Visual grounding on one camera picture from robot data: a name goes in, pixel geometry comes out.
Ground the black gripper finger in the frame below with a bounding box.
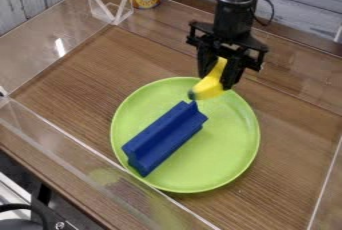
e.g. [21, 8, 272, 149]
[220, 56, 244, 90]
[197, 47, 217, 78]

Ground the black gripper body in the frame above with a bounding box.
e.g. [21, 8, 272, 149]
[186, 21, 268, 71]

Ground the yellow banana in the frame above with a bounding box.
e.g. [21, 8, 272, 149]
[188, 57, 226, 100]

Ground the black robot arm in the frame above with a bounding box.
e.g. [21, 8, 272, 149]
[186, 0, 272, 90]

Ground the green round plate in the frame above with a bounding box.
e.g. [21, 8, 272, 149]
[110, 77, 260, 193]

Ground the blue plastic block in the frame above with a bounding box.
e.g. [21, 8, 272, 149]
[121, 101, 206, 177]

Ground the clear acrylic enclosure wall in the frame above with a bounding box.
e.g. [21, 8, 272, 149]
[0, 0, 342, 230]

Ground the black metal bracket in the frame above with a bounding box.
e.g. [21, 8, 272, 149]
[30, 198, 78, 230]

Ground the black cable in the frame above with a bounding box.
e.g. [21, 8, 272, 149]
[0, 203, 49, 230]

